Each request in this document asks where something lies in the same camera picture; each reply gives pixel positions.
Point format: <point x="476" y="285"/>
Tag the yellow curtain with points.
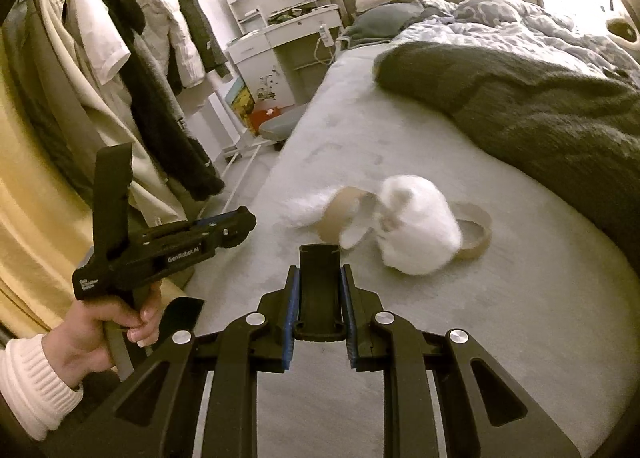
<point x="30" y="248"/>

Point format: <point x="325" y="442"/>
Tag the grey bed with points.
<point x="350" y="138"/>

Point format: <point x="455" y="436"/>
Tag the dark grey fleece blanket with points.
<point x="525" y="113"/>

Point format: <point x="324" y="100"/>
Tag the grey cushioned stool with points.
<point x="280" y="126"/>

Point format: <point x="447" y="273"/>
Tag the patterned grey duvet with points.
<point x="525" y="23"/>

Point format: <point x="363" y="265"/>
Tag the dark green vest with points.
<point x="200" y="23"/>

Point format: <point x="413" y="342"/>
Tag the yellow field painting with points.
<point x="240" y="106"/>

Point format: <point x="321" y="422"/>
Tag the grey-blue pillow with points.
<point x="380" y="23"/>

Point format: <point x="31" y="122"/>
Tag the white fluffy cloth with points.
<point x="425" y="228"/>

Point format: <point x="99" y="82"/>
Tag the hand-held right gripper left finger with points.
<point x="295" y="308"/>

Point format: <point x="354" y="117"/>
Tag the hanging clothes on rack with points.
<point x="100" y="133"/>

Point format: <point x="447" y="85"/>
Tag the person's left forearm white sleeve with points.
<point x="30" y="388"/>

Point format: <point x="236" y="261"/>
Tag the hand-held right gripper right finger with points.
<point x="349" y="318"/>

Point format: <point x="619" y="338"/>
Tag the person's left hand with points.
<point x="75" y="338"/>

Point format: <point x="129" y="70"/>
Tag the white vanity table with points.
<point x="280" y="53"/>

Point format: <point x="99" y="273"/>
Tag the white power strip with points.
<point x="325" y="34"/>

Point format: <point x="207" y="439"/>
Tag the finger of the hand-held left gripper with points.
<point x="212" y="222"/>

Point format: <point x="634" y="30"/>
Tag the small white fluffy tuft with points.
<point x="305" y="208"/>

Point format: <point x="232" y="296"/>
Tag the white clothes rack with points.
<point x="245" y="168"/>

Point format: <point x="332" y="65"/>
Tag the long black coat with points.
<point x="170" y="138"/>

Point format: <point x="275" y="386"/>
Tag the white t-shirt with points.
<point x="95" y="33"/>

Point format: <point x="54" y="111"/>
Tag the white puffer jacket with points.
<point x="170" y="23"/>

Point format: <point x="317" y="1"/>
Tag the olive knit-hem jacket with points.
<point x="55" y="63"/>

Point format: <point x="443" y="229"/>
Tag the cream cat bed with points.
<point x="622" y="31"/>

